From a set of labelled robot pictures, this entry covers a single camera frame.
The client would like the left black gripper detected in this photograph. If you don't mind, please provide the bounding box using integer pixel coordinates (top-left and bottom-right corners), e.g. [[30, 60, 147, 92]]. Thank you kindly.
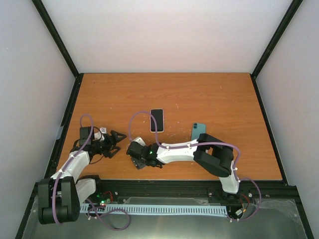
[[92, 130, 126, 158]]

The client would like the white phone case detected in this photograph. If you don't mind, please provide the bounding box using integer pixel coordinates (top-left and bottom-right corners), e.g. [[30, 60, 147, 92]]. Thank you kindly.
[[150, 108, 165, 133]]

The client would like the teal phone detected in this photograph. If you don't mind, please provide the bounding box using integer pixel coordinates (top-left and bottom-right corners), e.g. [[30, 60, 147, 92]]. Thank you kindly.
[[191, 122, 206, 140]]

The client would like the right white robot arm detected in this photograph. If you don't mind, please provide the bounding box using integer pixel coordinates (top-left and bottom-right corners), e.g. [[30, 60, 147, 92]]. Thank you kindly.
[[127, 133, 240, 194]]

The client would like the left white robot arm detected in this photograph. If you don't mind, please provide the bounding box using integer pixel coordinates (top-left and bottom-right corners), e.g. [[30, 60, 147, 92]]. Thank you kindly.
[[38, 126, 126, 225]]

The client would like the green led circuit board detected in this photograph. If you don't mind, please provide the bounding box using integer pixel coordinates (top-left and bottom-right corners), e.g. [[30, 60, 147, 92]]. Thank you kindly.
[[97, 194, 113, 207]]

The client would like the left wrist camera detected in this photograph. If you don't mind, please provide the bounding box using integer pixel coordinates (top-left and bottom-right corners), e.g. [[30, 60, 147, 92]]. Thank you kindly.
[[94, 127, 107, 141]]

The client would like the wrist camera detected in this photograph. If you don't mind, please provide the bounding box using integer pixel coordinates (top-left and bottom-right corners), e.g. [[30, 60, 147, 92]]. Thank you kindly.
[[94, 127, 107, 141], [133, 137, 146, 146]]

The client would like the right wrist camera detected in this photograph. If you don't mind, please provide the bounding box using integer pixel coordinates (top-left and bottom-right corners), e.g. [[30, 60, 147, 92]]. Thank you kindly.
[[133, 137, 146, 146]]

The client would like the black aluminium frame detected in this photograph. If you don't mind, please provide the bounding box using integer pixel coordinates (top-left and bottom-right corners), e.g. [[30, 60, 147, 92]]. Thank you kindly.
[[14, 0, 315, 239]]

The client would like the light blue cable duct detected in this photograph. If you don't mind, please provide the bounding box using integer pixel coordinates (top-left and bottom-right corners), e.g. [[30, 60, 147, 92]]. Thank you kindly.
[[79, 202, 229, 216]]

